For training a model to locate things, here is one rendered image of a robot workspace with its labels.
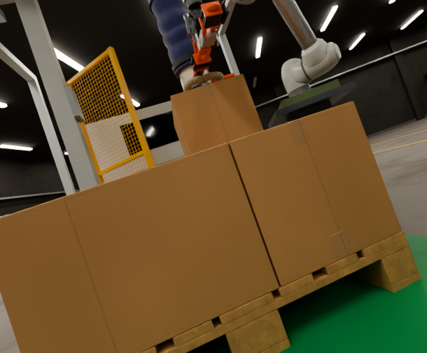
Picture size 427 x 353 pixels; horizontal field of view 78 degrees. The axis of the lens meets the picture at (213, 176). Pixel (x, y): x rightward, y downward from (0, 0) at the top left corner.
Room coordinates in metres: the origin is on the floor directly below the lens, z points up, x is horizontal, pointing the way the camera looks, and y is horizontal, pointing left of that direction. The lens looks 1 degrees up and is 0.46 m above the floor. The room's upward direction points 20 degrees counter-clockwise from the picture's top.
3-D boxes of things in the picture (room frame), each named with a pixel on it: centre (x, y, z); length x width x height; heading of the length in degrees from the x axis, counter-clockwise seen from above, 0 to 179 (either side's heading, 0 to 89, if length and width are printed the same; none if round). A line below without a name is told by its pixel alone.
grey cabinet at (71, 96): (2.53, 1.02, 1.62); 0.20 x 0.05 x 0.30; 11
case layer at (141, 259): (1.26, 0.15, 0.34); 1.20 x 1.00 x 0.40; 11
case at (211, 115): (1.65, -0.09, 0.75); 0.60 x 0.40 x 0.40; 7
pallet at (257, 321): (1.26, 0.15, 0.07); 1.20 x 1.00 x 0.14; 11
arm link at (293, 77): (1.87, -0.78, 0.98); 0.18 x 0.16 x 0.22; 47
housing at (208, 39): (1.16, -0.18, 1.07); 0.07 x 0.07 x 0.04; 11
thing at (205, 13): (1.03, -0.20, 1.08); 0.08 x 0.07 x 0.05; 11
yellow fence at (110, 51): (2.82, 0.88, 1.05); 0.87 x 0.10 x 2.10; 63
